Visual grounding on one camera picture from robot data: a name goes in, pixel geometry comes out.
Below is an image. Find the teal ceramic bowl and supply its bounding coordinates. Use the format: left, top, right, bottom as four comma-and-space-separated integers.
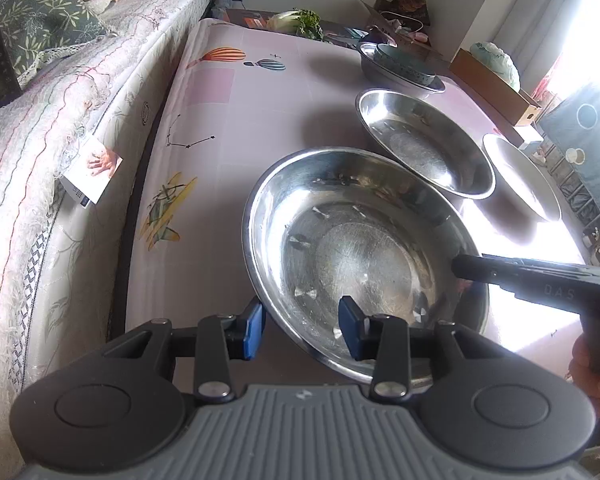
374, 44, 436, 86

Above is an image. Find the long brown cardboard box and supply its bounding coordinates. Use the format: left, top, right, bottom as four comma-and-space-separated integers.
450, 49, 541, 126

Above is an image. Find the medium steel plate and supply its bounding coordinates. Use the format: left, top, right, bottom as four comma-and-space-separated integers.
355, 89, 495, 200

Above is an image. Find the small steel bowl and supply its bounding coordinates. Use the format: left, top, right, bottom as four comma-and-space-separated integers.
356, 42, 446, 94

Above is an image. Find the blue patterned hanging sheet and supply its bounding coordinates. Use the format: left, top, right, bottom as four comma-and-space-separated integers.
540, 86, 600, 210

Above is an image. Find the small photo card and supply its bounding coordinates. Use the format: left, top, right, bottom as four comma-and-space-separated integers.
59, 136, 122, 208

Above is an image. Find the white quilted mattress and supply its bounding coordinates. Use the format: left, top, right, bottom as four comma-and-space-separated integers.
0, 0, 212, 479

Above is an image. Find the white ceramic plate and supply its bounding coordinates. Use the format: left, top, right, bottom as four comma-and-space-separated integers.
482, 133, 562, 222

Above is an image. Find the pink balloon tablecloth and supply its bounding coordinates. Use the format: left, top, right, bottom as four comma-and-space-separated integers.
122, 21, 582, 388

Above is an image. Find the large steel plate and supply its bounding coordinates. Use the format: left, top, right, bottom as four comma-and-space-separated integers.
242, 148, 489, 384

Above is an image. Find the open cardboard box with clutter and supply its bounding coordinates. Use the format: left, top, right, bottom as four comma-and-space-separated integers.
361, 0, 432, 50

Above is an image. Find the green leafy cabbage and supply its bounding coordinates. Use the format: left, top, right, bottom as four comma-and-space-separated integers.
266, 9, 325, 41

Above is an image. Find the green leaf pattern pillow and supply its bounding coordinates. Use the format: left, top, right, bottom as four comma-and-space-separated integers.
0, 0, 109, 87

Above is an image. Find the pale green plastic bag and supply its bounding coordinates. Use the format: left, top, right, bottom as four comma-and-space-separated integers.
469, 42, 520, 92

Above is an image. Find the person's right hand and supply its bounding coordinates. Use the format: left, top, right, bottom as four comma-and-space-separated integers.
569, 334, 600, 418

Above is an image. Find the dark Philips product box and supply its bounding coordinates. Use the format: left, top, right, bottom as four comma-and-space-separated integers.
225, 9, 367, 48

